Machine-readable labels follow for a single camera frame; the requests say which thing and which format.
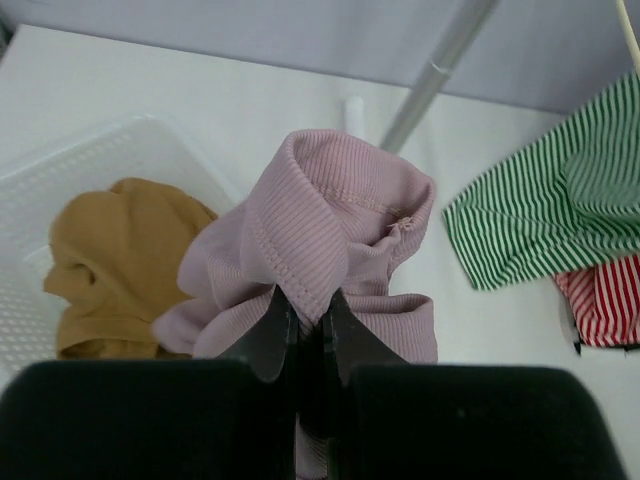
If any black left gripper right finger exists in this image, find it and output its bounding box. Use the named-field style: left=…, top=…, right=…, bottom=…
left=321, top=292, right=625, bottom=479

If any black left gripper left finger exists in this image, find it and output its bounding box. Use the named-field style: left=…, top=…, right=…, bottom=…
left=1, top=291, right=298, bottom=479

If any brown tank top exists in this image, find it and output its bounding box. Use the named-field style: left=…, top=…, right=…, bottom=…
left=43, top=178, right=217, bottom=360

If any pink tank top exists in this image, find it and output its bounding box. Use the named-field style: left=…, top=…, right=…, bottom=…
left=150, top=128, right=440, bottom=480

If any green striped tank top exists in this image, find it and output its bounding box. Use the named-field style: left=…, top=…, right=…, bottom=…
left=443, top=72, right=639, bottom=291

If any cream hanger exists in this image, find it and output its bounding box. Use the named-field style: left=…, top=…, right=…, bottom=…
left=615, top=0, right=640, bottom=74

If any red striped tank top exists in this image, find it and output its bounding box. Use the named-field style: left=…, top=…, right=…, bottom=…
left=554, top=254, right=639, bottom=350

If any black white striped tank top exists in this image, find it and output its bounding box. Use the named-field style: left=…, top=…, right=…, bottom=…
left=573, top=342, right=628, bottom=358

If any white plastic basket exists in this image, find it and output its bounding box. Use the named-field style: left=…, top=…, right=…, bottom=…
left=0, top=113, right=236, bottom=381

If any metal clothes rack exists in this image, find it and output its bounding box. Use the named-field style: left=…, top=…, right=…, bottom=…
left=337, top=1, right=500, bottom=154

